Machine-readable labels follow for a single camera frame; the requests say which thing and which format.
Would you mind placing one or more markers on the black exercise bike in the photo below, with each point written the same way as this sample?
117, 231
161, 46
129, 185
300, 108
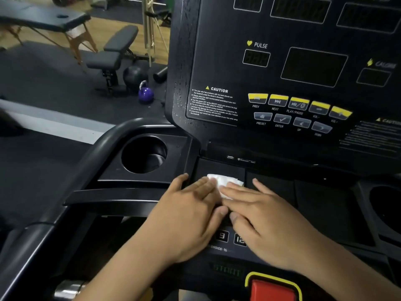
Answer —
161, 15

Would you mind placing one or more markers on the black treadmill console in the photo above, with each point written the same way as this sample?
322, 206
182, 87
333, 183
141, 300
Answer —
94, 159
219, 59

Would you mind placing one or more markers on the red emergency stop button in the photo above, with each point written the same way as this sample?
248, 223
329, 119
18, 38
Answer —
269, 291

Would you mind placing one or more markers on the person's right hand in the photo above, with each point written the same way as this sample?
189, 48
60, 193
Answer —
275, 228

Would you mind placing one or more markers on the black massage table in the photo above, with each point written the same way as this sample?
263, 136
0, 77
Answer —
40, 17

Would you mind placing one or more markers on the grey treadmill keypad control panel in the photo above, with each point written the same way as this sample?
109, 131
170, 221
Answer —
225, 271

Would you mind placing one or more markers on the black foam roller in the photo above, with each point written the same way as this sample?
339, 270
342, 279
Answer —
160, 75

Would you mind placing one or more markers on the purple kettlebell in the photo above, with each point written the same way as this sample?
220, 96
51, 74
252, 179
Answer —
146, 95

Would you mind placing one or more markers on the black medicine ball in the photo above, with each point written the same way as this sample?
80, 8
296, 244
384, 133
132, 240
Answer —
134, 76

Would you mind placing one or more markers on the wooden ladder frame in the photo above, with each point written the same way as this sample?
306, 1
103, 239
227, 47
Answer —
146, 28

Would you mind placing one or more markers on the white wet wipe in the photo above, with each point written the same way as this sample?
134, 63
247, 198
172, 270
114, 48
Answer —
224, 179

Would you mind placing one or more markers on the person's left hand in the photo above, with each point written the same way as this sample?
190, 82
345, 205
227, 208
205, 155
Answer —
185, 222

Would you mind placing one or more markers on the black weight bench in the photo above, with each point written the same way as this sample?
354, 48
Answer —
120, 39

